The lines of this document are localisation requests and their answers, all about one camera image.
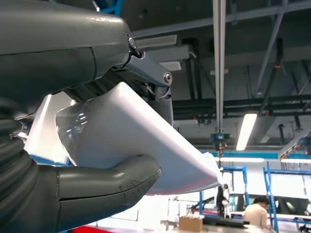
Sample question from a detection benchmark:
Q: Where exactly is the person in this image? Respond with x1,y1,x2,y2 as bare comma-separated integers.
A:
243,196,276,233

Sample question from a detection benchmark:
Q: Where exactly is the grey overhead rail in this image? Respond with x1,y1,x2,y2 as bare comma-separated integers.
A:
212,0,227,133

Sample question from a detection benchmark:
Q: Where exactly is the blue metal shelf rack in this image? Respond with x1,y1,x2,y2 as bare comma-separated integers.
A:
97,0,124,17

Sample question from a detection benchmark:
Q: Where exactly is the blue rack frame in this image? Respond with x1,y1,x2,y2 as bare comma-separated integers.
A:
263,162,311,233
199,165,248,216

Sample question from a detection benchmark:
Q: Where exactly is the long ceiling light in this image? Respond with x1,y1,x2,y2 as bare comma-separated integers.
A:
214,157,265,164
236,113,258,152

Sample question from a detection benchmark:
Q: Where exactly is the cardboard box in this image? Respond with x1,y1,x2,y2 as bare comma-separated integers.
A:
179,216,204,233

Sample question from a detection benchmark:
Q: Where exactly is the blue hoist trolley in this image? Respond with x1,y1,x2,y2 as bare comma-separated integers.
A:
210,132,232,152

